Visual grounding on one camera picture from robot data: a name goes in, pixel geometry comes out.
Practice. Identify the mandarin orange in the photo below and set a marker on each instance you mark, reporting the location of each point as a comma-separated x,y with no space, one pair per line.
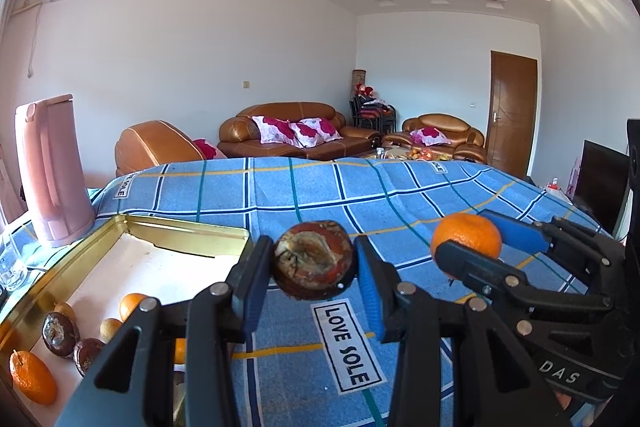
467,232
32,379

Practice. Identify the white red floral pillow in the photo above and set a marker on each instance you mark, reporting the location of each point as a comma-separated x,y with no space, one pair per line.
315,130
207,149
274,129
428,137

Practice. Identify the black flat television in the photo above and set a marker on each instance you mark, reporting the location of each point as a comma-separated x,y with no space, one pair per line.
600,182

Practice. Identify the blue plaid tablecloth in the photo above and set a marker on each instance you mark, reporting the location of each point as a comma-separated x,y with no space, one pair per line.
300,192

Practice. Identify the brown wooden door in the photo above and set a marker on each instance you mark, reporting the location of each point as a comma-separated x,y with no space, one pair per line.
512,112

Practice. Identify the orange-brown leather armchair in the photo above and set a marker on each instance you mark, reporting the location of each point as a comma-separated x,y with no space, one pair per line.
150,147

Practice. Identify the gold metal tin tray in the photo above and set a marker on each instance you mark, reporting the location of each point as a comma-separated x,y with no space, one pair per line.
150,267

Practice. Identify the brown leather three-seat sofa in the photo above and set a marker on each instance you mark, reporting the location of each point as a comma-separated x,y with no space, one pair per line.
285,111

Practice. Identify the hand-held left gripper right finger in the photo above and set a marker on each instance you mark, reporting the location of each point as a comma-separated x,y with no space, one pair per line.
372,292

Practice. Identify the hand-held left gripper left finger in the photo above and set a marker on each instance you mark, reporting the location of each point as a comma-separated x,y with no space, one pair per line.
250,292

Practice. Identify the stack of dark chairs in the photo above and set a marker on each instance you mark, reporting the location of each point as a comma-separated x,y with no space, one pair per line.
372,117

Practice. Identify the pink curtain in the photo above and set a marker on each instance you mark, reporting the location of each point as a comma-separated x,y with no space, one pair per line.
10,187

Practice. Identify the coffee table with food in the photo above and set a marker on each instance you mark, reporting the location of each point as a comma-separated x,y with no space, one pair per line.
410,154

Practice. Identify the small yellow round fruit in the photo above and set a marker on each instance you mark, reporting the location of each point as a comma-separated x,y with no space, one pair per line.
66,309
110,329

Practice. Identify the wrinkled dark passion fruit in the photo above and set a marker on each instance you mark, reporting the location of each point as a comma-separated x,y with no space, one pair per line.
86,354
60,336
314,262

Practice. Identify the pink electric kettle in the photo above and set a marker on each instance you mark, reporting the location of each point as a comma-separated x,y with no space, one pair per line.
50,177

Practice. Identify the clear glass water bottle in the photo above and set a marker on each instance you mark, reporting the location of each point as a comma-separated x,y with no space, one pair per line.
12,269

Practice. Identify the tall patterned floor vase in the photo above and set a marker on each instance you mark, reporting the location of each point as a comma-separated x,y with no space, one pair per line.
358,79

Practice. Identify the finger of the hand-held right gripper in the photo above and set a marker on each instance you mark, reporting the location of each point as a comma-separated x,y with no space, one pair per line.
475,269
510,227

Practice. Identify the brown leather armchair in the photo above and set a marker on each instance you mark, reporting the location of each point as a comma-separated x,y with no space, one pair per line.
440,122

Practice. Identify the smooth oval orange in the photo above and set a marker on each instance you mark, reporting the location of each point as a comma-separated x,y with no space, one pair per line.
180,351
131,306

